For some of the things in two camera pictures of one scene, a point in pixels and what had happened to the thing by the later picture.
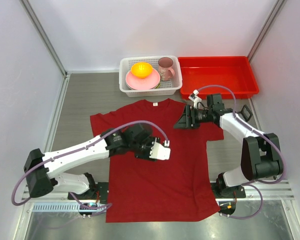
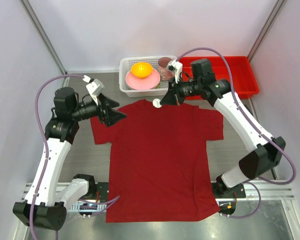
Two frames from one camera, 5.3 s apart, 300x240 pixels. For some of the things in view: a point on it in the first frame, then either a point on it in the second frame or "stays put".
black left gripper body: (145, 148) → (102, 116)
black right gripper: (185, 122) → (170, 98)
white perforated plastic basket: (166, 88) stays put
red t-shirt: (179, 187) stays put
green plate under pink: (158, 86) stays put
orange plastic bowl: (141, 69) stays put
